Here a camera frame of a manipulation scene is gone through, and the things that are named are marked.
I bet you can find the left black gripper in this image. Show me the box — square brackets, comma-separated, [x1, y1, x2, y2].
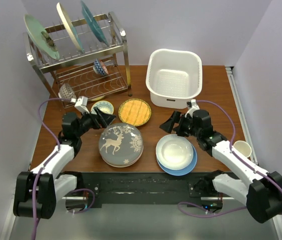
[75, 107, 115, 138]

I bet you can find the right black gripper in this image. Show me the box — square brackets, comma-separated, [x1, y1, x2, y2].
[159, 110, 201, 139]

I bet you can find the grey reindeer plate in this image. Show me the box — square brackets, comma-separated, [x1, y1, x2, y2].
[99, 122, 144, 165]

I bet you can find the pink bear plate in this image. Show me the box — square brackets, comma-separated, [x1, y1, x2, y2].
[103, 152, 143, 168]

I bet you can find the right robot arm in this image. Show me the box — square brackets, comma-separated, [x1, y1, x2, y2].
[160, 109, 282, 223]

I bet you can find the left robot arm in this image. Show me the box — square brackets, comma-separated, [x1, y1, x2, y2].
[13, 107, 116, 219]

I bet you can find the white plastic bin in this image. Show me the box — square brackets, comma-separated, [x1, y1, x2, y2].
[145, 48, 202, 109]

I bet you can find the small teal patterned bowl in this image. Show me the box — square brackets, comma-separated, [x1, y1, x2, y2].
[91, 100, 114, 114]

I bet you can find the woven bamboo tray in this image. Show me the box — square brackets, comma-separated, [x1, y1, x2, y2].
[118, 98, 152, 127]

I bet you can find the white scalloped plate right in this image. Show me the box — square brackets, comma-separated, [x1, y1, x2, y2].
[156, 134, 194, 171]

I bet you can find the grey patterned bowl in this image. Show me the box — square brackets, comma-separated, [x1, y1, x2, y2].
[58, 83, 77, 103]

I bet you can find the blue zigzag patterned bowl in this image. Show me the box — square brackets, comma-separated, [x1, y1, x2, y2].
[93, 59, 109, 77]

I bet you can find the blue plate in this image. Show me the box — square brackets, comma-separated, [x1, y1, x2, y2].
[157, 145, 197, 177]

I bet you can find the steel two-tier dish rack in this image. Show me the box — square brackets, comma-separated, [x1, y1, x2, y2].
[23, 11, 132, 102]

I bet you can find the white paper cup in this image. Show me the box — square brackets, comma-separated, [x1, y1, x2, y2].
[233, 140, 252, 158]

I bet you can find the cream rimmed teal plate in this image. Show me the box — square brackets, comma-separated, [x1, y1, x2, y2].
[56, 2, 84, 54]

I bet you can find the dark teal plate in rack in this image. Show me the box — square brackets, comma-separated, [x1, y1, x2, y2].
[80, 0, 109, 47]

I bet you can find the light green plate in rack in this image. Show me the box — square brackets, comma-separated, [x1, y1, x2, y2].
[24, 14, 60, 60]

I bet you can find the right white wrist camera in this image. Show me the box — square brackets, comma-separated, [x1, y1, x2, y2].
[186, 99, 200, 116]

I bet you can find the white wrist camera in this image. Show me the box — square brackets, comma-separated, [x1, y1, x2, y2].
[186, 99, 200, 116]
[70, 96, 89, 114]

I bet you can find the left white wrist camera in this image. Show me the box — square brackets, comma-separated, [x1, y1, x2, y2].
[70, 96, 89, 114]

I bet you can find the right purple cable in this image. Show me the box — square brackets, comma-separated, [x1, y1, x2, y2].
[177, 99, 282, 219]

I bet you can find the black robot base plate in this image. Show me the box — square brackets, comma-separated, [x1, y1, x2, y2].
[63, 172, 230, 209]

